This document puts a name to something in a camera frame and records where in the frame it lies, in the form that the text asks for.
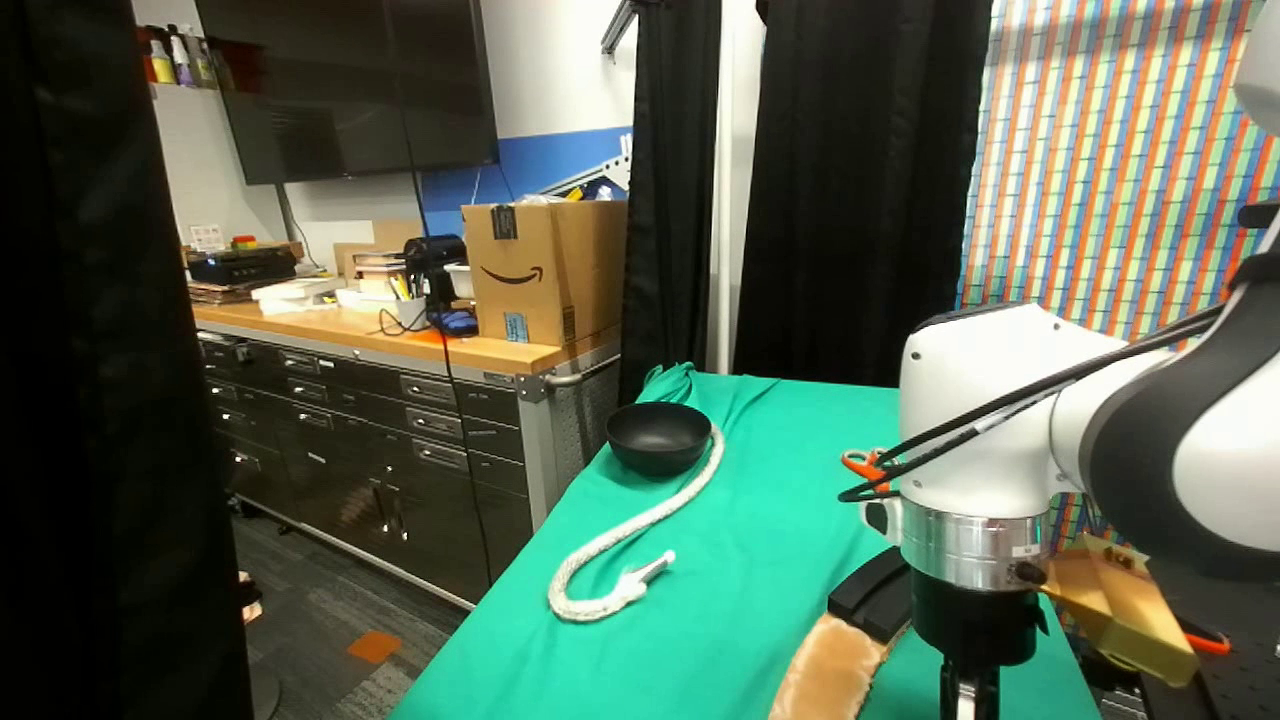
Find orange handled bar clamp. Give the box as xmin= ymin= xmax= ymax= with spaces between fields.
xmin=1180 ymin=624 xmax=1239 ymax=664

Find black tool case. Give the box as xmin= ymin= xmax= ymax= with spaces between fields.
xmin=185 ymin=239 xmax=305 ymax=288

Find bottles on shelf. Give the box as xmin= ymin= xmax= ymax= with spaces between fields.
xmin=131 ymin=20 xmax=225 ymax=93

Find black bowl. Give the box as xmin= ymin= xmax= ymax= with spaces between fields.
xmin=604 ymin=398 xmax=715 ymax=481

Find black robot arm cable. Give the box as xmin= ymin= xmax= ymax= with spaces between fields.
xmin=834 ymin=301 xmax=1233 ymax=508

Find wide black curtain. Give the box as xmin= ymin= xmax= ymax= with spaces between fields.
xmin=0 ymin=0 xmax=255 ymax=720

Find black wall monitor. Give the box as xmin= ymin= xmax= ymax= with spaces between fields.
xmin=194 ymin=0 xmax=505 ymax=187

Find black desktop device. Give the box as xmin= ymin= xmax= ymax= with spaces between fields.
xmin=401 ymin=233 xmax=470 ymax=314

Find cardboard shipping box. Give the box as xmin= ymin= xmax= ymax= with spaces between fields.
xmin=460 ymin=194 xmax=631 ymax=361

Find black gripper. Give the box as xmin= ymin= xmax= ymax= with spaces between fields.
xmin=910 ymin=575 xmax=1050 ymax=720

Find white rope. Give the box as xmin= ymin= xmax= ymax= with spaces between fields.
xmin=543 ymin=416 xmax=727 ymax=627

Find narrow black curtain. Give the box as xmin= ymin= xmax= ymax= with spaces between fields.
xmin=615 ymin=0 xmax=725 ymax=405

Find gold wrist camera mount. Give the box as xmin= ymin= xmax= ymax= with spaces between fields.
xmin=1039 ymin=549 xmax=1205 ymax=691

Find black curtain beside backdrop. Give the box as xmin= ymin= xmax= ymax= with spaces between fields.
xmin=731 ymin=0 xmax=996 ymax=394

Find orange handled scissors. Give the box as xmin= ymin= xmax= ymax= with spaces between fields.
xmin=834 ymin=444 xmax=897 ymax=486

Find green table cloth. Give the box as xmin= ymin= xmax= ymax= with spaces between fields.
xmin=389 ymin=361 xmax=1102 ymax=720

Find colourful striped backdrop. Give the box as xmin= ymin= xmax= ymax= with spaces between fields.
xmin=950 ymin=0 xmax=1280 ymax=346

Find white plastic tray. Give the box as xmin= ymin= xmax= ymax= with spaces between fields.
xmin=253 ymin=273 xmax=350 ymax=324

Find black drawer cabinet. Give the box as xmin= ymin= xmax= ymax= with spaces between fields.
xmin=191 ymin=328 xmax=624 ymax=610

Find wooden countertop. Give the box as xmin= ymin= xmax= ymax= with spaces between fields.
xmin=188 ymin=301 xmax=566 ymax=385

